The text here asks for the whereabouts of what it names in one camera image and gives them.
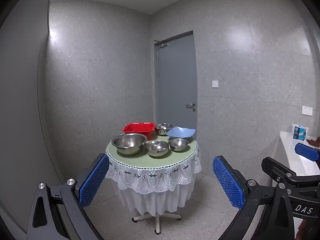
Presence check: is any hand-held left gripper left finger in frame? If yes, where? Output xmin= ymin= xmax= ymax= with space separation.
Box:
xmin=26 ymin=153 xmax=110 ymax=240

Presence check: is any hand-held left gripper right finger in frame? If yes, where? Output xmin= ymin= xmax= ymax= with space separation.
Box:
xmin=212 ymin=155 xmax=300 ymax=240

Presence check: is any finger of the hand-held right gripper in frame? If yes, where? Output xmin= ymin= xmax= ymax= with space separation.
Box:
xmin=261 ymin=156 xmax=298 ymax=183
xmin=294 ymin=142 xmax=320 ymax=162

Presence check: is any large steel bowl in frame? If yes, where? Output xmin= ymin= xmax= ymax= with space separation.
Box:
xmin=111 ymin=133 xmax=148 ymax=156

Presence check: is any small steel bowl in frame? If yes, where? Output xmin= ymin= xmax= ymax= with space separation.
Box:
xmin=154 ymin=123 xmax=173 ymax=136
xmin=168 ymin=138 xmax=189 ymax=152

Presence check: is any red plastic basin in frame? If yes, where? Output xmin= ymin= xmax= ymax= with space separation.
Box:
xmin=122 ymin=122 xmax=155 ymax=141

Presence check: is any blue wavy plate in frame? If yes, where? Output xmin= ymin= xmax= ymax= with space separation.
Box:
xmin=166 ymin=127 xmax=196 ymax=139

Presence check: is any medium steel bowl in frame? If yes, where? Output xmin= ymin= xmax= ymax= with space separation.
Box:
xmin=145 ymin=140 xmax=170 ymax=157

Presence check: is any white counter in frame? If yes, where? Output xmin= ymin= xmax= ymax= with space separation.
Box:
xmin=272 ymin=131 xmax=320 ymax=177

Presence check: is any blue and white tissue pack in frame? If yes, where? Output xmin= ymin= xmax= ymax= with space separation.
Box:
xmin=291 ymin=124 xmax=309 ymax=141

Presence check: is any white metal table base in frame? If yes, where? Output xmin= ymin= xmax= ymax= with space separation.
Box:
xmin=132 ymin=212 xmax=182 ymax=235

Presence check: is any grey door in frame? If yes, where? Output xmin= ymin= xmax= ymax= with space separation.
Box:
xmin=153 ymin=31 xmax=196 ymax=140

